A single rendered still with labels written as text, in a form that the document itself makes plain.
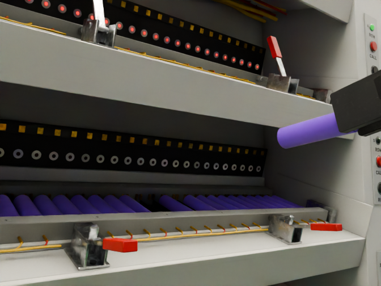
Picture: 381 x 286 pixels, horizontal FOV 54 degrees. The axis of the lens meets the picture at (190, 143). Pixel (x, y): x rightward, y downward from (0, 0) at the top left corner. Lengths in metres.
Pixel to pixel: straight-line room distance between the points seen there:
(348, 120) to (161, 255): 0.22
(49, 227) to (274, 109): 0.30
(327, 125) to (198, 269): 0.19
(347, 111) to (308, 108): 0.26
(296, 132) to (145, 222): 0.19
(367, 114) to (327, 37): 0.45
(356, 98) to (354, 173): 0.37
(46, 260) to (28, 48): 0.17
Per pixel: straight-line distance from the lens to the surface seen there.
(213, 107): 0.41
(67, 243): 0.37
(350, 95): 0.28
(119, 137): 0.51
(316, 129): 0.30
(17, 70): 0.33
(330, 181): 0.66
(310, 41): 0.73
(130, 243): 0.28
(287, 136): 0.31
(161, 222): 0.41
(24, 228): 0.36
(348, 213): 0.64
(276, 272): 0.48
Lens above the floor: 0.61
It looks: 7 degrees up
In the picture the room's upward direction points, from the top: 1 degrees clockwise
